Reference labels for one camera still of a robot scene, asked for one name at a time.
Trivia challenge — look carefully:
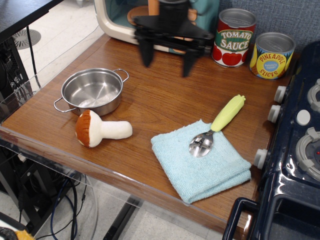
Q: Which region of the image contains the dark blue toy stove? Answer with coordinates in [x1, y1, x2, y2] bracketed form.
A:
[223, 41, 320, 240]

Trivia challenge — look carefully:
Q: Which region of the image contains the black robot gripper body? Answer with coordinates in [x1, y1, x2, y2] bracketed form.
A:
[133, 0, 214, 49]

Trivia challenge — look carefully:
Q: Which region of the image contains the black cable under table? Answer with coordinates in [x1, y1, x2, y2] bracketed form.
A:
[34, 174, 88, 240]

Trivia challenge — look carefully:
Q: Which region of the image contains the blue cable under table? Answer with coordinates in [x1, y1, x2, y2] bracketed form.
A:
[49, 177, 78, 240]

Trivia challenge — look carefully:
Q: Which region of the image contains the pineapple slices can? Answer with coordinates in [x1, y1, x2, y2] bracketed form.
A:
[249, 32, 296, 80]

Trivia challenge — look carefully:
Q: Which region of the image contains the spoon with yellow corn handle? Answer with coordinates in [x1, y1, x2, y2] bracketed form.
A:
[188, 94, 246, 158]

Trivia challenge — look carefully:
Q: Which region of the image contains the plush brown white mushroom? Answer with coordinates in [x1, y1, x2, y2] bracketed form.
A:
[75, 110, 133, 148]

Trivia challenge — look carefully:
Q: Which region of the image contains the light blue folded cloth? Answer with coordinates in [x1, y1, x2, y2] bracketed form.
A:
[151, 120, 251, 204]

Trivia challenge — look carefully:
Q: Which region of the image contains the tomato sauce can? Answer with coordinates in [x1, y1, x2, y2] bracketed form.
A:
[212, 8, 257, 67]

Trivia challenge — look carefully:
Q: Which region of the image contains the toy microwave cream and teal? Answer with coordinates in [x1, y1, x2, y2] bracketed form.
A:
[94, 0, 220, 44]

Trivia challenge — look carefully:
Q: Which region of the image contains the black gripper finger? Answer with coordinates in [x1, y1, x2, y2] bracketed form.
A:
[138, 39, 155, 68]
[182, 50, 201, 77]

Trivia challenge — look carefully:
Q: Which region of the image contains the stainless steel pot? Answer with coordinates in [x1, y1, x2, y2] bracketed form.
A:
[53, 68, 130, 117]

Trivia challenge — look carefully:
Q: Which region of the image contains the black desk at left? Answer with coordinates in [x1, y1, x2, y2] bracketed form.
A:
[0, 0, 62, 42]

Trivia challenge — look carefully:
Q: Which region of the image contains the yellow object at corner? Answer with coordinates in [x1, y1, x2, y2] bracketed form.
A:
[0, 226, 35, 240]

